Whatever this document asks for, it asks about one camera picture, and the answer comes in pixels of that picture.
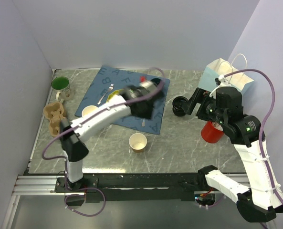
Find green polka dot plate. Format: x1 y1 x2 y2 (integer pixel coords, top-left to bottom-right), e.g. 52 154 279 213
106 89 123 102

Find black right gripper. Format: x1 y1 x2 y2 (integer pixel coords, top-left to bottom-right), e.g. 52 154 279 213
181 87 227 125

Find dark teal mug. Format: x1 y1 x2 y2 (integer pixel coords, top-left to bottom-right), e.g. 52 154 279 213
150 78 165 87

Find blue letter placemat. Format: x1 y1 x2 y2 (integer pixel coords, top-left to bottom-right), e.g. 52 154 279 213
74 66 170 135

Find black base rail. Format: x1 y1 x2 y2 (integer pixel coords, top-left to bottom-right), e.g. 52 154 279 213
54 173 210 203

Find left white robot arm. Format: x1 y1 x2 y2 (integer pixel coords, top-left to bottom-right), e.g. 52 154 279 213
60 80 165 192

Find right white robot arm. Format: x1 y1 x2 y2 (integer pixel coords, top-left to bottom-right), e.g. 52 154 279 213
174 86 283 223

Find stack of brown paper cups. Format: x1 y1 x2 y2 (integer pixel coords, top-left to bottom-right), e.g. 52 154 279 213
82 105 98 118

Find green interior floral mug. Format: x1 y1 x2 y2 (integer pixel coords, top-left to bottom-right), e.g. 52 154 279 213
51 76 74 103

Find light blue paper bag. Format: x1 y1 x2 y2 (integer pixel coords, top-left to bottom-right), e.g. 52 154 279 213
198 53 254 94

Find silver fork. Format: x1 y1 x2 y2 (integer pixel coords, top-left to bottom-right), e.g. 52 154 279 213
97 84 114 105

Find brown cardboard cup carrier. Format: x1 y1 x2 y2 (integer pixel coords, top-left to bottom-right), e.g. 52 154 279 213
43 102 66 137

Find stack of black cup lids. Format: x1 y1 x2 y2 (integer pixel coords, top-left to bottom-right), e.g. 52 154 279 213
172 96 188 117

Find red cup with stirrers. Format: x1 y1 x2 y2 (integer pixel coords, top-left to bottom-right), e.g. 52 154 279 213
201 121 224 144

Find brown paper coffee cup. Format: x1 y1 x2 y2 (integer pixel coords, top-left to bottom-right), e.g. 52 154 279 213
128 133 147 153

